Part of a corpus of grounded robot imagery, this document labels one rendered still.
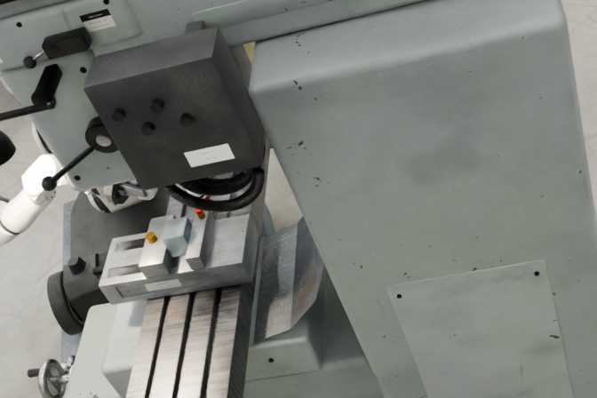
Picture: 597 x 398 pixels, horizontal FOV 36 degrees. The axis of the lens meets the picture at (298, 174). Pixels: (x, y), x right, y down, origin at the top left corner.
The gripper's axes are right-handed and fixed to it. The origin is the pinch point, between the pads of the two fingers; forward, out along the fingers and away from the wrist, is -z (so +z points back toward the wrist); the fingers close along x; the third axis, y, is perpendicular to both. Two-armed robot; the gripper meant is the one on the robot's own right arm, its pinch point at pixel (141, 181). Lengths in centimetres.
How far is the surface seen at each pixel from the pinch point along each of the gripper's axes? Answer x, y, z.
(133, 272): -7.4, 23.5, 9.5
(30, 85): -10.6, -34.9, -0.3
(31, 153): 108, 127, 216
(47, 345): 15, 126, 125
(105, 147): -9.9, -20.5, -9.3
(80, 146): -9.8, -19.6, -2.4
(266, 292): 3.8, 37.0, -15.4
